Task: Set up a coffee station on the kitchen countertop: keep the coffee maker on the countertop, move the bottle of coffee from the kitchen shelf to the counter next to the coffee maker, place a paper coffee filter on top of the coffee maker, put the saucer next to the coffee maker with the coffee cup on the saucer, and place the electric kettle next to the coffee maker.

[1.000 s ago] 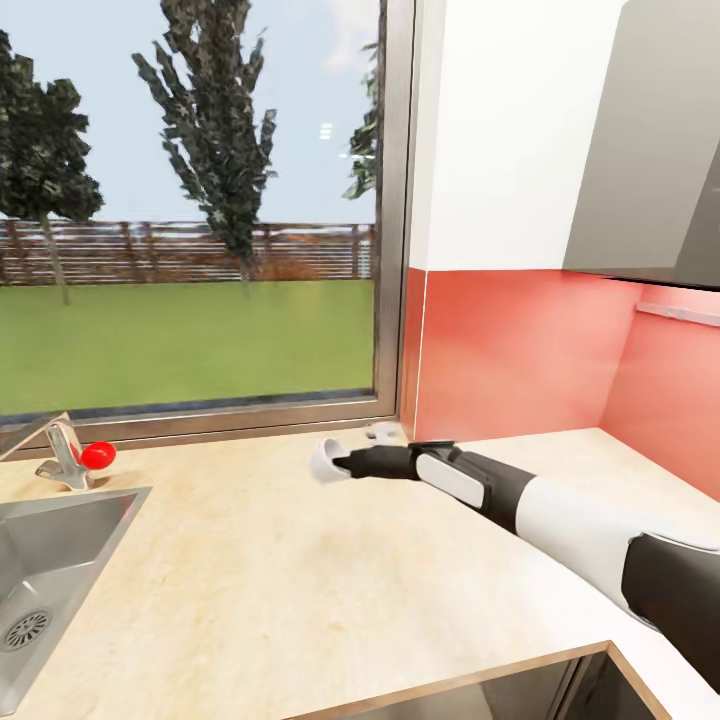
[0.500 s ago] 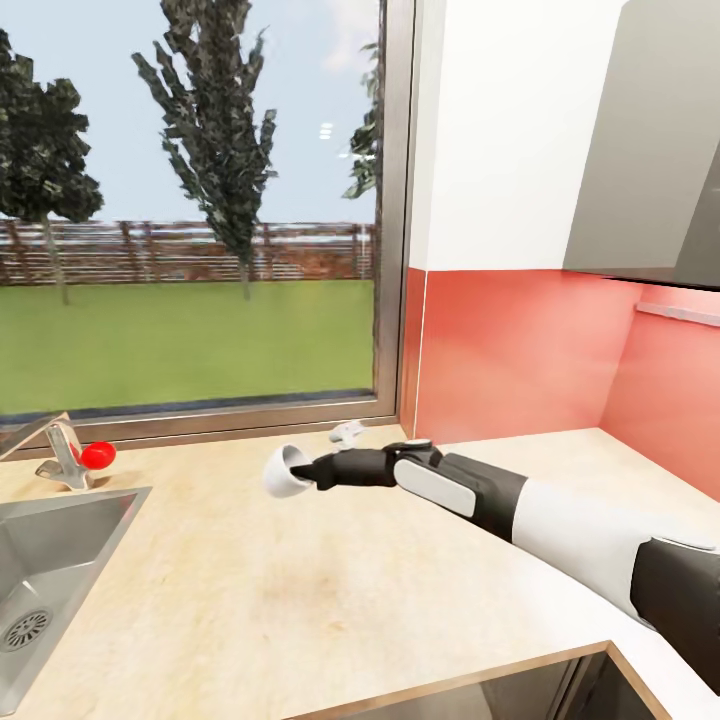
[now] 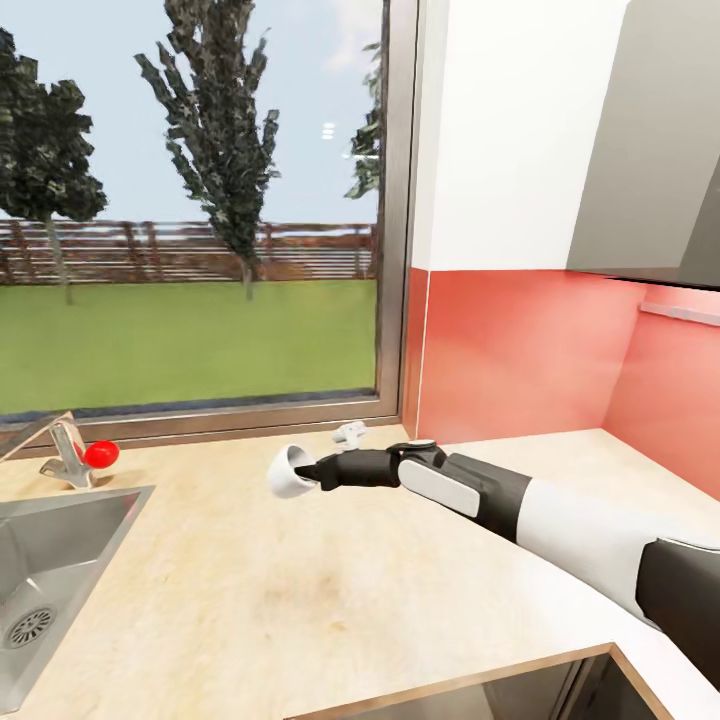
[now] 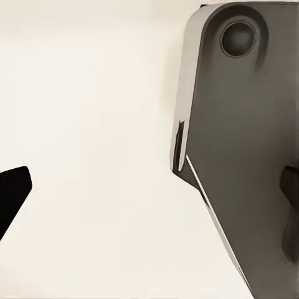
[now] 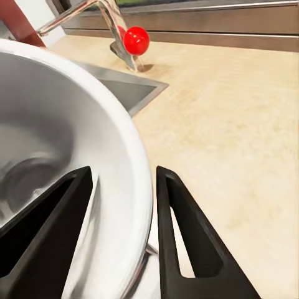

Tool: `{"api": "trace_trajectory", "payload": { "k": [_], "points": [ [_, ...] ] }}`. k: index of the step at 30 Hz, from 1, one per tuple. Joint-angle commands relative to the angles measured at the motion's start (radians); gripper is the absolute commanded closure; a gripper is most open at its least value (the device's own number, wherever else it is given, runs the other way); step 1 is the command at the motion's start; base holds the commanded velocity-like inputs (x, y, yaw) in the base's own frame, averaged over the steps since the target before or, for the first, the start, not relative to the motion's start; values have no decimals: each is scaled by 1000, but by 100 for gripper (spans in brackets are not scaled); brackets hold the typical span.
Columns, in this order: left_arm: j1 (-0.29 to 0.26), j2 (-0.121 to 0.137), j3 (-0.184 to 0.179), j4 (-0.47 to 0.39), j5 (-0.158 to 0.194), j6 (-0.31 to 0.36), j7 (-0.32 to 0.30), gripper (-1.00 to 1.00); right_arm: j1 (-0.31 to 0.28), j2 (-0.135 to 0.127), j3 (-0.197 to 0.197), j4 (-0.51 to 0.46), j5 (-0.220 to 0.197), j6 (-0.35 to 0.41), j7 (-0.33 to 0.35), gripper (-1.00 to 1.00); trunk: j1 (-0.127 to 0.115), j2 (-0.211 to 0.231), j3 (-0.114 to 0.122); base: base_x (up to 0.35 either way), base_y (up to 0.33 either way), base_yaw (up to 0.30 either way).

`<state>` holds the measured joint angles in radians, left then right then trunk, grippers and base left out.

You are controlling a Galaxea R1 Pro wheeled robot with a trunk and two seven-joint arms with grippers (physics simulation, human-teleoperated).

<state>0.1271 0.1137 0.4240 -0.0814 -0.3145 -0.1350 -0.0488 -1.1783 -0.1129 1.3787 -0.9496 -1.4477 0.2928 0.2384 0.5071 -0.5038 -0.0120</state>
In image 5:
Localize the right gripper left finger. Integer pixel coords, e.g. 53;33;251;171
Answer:
0;166;93;299

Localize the coffee cup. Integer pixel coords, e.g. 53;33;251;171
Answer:
0;39;161;299

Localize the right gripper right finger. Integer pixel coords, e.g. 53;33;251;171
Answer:
156;166;261;299

